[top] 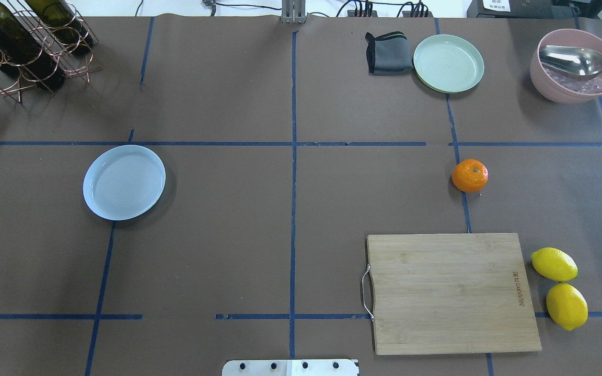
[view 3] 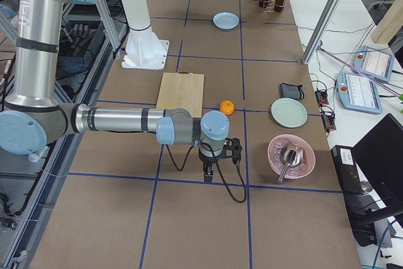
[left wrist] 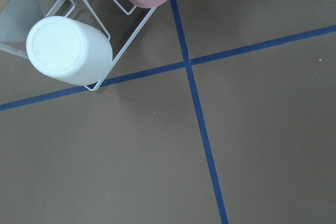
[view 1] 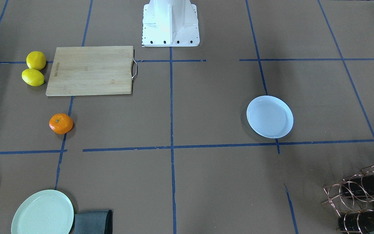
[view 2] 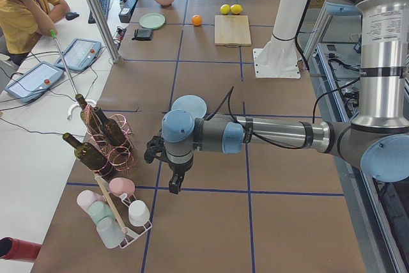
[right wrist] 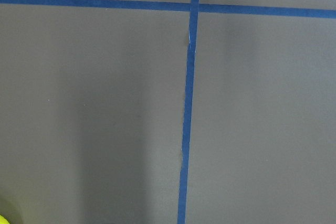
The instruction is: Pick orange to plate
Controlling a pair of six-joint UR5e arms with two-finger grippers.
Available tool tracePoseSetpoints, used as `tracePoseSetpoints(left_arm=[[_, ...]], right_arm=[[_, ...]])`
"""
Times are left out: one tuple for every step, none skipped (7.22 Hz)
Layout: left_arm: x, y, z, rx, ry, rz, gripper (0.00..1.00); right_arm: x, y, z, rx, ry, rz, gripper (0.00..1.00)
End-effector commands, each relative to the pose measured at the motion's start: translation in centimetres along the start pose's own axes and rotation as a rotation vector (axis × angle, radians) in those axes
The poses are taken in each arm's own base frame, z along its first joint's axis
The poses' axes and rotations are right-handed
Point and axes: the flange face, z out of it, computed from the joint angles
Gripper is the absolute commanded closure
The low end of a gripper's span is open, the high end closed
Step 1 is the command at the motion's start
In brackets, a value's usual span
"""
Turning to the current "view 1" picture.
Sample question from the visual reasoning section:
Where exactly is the dark wine bottle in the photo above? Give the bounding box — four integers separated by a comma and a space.
338, 211, 374, 234
341, 174, 374, 197

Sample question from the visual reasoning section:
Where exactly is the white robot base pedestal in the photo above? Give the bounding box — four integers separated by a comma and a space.
142, 0, 200, 47

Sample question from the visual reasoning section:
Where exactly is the orange fruit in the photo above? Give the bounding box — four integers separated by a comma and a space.
49, 113, 74, 134

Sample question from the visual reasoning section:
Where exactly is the light blue plate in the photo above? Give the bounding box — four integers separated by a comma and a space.
246, 95, 294, 139

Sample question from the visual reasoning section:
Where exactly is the dark wine bottle lower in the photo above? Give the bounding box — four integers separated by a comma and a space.
338, 211, 374, 234

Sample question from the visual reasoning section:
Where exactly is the copper wire bottle rack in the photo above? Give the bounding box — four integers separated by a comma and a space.
323, 165, 374, 234

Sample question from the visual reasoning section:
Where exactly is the dark grey folded cloth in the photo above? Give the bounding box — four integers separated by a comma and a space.
74, 209, 113, 234

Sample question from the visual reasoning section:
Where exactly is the yellow lemon lower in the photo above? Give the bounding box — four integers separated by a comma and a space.
22, 68, 45, 86

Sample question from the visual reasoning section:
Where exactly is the dark wine bottle upper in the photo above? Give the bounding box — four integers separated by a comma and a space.
341, 174, 374, 197

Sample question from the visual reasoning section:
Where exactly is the yellow lemon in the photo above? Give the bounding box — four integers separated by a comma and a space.
22, 68, 45, 86
26, 51, 47, 71

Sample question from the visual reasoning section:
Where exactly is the yellow lemon upper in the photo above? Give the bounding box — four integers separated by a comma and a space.
26, 51, 47, 71

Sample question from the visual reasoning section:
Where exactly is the light green plate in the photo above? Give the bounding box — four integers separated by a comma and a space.
11, 189, 74, 234

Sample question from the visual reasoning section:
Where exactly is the wooden cutting board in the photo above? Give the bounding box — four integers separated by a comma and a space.
46, 46, 138, 97

